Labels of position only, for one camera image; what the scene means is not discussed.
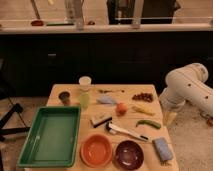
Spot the white black dish brush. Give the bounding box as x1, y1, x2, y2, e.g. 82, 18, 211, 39
105, 122, 149, 142

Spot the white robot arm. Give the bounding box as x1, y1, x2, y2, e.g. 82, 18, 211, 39
159, 63, 213, 127

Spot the green plastic tray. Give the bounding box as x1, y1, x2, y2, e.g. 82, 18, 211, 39
17, 106, 81, 168

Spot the yellow corn cob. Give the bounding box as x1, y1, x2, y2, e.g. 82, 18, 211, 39
132, 106, 155, 116

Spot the green cucumber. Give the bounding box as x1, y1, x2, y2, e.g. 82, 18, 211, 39
136, 120, 161, 129

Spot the blue sponge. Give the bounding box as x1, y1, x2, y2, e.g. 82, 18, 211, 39
153, 137, 173, 162

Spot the orange fruit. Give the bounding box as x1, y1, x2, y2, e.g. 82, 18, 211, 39
116, 103, 128, 116

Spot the wooden table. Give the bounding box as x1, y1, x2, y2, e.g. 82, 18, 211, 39
26, 84, 179, 171

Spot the dark purple bowl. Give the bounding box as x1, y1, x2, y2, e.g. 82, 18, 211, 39
115, 140, 144, 171

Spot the light blue cloth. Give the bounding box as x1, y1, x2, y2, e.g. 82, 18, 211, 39
97, 96, 117, 105

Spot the dark spoon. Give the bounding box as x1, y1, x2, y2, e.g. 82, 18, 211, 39
97, 89, 125, 94

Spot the orange bowl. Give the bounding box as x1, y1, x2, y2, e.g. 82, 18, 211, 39
80, 134, 113, 168

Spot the white cup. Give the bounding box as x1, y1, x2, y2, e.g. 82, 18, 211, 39
79, 76, 92, 91

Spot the dark brown cup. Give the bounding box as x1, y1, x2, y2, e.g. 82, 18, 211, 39
58, 91, 70, 106

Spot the black tripod stand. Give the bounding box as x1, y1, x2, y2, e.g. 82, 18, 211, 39
0, 58, 30, 142

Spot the red bowl on counter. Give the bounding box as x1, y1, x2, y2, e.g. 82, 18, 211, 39
31, 20, 44, 26

